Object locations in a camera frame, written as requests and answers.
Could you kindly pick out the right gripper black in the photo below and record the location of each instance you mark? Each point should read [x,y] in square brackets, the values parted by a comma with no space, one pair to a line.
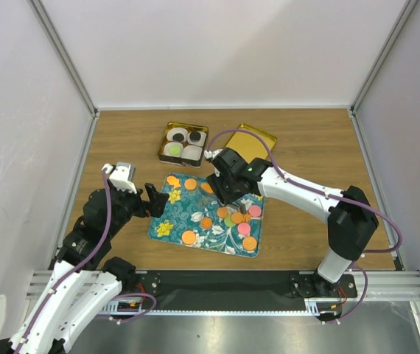
[215,181]

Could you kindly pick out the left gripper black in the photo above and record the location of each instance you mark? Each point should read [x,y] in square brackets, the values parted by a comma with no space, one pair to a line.
[157,200]

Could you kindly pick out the orange fish cookie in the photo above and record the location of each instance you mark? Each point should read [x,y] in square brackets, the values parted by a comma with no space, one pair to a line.
[207,188]
[173,181]

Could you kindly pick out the green round cookie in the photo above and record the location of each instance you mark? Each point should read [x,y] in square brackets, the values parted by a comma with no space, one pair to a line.
[175,150]

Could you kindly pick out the black sandwich cookie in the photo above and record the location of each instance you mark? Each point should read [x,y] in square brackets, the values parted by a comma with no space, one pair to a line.
[194,136]
[178,137]

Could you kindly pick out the metal tongs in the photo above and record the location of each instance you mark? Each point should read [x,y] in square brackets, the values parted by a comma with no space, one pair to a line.
[235,206]

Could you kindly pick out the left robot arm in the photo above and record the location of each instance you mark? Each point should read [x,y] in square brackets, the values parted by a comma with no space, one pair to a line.
[65,308]

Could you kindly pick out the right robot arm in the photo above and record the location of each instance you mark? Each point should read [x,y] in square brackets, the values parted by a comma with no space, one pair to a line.
[350,220]

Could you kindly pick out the gold tin lid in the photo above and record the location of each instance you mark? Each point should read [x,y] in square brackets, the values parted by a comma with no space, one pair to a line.
[248,146]

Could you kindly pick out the orange round cookie top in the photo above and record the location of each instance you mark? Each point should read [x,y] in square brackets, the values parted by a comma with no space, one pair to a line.
[190,184]

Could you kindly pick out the orange round cookie centre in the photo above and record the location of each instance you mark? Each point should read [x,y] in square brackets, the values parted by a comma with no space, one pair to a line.
[223,212]

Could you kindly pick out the teal floral tray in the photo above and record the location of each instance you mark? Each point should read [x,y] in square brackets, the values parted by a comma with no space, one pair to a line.
[192,210]

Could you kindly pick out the pink round cookie upper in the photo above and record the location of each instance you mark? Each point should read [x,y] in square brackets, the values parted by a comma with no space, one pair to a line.
[255,211]

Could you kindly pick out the pink round cookie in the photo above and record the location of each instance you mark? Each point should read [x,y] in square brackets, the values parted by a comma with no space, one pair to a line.
[255,211]
[244,228]

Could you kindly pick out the orange round cookie pile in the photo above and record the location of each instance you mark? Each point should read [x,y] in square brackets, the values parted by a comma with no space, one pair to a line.
[237,217]

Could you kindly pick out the green cookie under pile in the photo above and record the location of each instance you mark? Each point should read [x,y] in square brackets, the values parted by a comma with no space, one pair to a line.
[228,221]

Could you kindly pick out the orange dotted cookie front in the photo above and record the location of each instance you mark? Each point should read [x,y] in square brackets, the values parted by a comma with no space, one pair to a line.
[188,237]

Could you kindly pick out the orange dotted cookie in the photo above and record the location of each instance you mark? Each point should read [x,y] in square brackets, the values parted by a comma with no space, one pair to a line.
[249,243]
[188,237]

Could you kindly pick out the white paper cup back-right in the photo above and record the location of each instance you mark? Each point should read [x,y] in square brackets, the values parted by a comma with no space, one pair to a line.
[201,142]

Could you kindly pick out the white paper cup front-right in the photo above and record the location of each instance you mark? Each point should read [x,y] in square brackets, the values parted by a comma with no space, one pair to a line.
[192,152]

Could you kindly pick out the pink round cookie lower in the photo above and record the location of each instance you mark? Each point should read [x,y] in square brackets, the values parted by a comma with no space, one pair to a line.
[244,228]

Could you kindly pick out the white paper cup front-left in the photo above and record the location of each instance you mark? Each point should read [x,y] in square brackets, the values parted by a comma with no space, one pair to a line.
[168,145]

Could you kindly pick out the square cookie tin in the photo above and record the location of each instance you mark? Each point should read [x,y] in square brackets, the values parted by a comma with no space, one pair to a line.
[179,161]

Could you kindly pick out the white paper cup back-left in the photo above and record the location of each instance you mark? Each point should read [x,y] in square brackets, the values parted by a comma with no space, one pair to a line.
[173,131]

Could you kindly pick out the orange dotted cookie right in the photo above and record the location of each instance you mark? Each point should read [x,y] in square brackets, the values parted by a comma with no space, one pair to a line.
[249,243]

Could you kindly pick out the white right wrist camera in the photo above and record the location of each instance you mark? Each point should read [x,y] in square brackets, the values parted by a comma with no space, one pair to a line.
[209,155]

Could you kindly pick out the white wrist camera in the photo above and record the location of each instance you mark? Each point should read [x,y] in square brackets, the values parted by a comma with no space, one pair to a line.
[121,176]
[209,155]

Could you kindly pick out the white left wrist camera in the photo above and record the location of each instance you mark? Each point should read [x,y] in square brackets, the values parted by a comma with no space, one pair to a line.
[121,176]

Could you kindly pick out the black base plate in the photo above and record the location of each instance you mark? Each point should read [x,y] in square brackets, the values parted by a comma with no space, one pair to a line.
[238,291]

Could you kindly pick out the aluminium frame rail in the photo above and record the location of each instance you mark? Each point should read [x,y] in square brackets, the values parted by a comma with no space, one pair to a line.
[383,286]

